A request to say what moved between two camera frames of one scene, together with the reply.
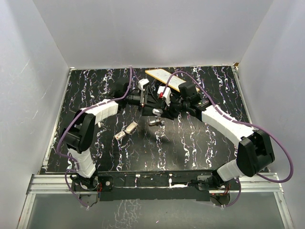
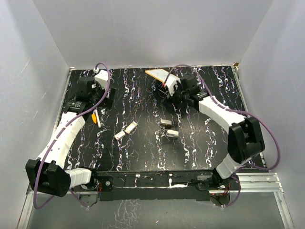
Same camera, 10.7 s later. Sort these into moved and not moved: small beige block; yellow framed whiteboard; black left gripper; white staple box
Moved: black left gripper
Not moved: white staple box; small beige block; yellow framed whiteboard
